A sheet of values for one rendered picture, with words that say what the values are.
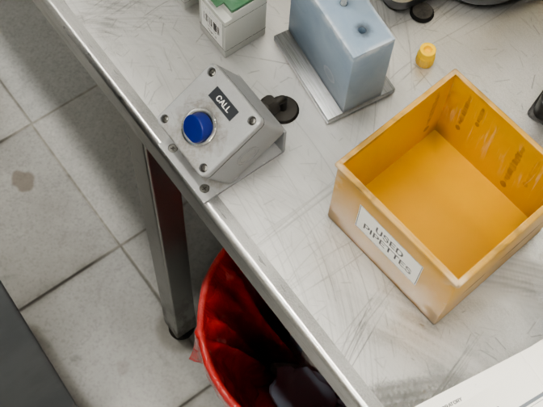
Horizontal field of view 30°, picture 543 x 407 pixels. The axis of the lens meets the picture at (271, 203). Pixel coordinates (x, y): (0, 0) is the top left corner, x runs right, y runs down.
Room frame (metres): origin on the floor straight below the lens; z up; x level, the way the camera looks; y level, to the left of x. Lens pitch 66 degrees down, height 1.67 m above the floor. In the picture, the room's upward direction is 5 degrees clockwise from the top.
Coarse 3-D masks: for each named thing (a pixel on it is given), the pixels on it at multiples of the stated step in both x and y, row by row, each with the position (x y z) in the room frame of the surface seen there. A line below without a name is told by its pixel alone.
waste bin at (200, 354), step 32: (224, 256) 0.48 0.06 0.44; (224, 288) 0.44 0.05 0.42; (224, 320) 0.41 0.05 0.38; (256, 320) 0.43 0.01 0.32; (192, 352) 0.37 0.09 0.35; (224, 352) 0.36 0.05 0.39; (256, 352) 0.42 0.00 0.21; (288, 352) 0.42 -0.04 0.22; (224, 384) 0.31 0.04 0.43; (256, 384) 0.38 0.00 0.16
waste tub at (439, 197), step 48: (432, 96) 0.42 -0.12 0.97; (480, 96) 0.42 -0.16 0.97; (384, 144) 0.39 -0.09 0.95; (432, 144) 0.43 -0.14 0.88; (480, 144) 0.41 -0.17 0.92; (528, 144) 0.39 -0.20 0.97; (336, 192) 0.35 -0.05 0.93; (384, 192) 0.38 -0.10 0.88; (432, 192) 0.38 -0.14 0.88; (480, 192) 0.38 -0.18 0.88; (528, 192) 0.37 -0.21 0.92; (384, 240) 0.31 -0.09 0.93; (432, 240) 0.34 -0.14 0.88; (480, 240) 0.34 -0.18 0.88; (528, 240) 0.34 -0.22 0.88; (432, 288) 0.27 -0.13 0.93
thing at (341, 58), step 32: (320, 0) 0.50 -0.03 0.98; (352, 0) 0.51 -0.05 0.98; (288, 32) 0.53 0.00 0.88; (320, 32) 0.49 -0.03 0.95; (352, 32) 0.47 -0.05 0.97; (384, 32) 0.48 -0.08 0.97; (320, 64) 0.49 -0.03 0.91; (352, 64) 0.45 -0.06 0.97; (384, 64) 0.47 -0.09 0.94; (320, 96) 0.46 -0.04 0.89; (352, 96) 0.45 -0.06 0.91; (384, 96) 0.47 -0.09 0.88
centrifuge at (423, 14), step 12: (384, 0) 0.58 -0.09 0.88; (396, 0) 0.57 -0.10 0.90; (408, 0) 0.57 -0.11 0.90; (420, 0) 0.58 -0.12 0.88; (468, 0) 0.58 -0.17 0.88; (480, 0) 0.58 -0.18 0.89; (492, 0) 0.58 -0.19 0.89; (504, 0) 0.59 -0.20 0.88; (420, 12) 0.57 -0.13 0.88; (432, 12) 0.57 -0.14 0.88
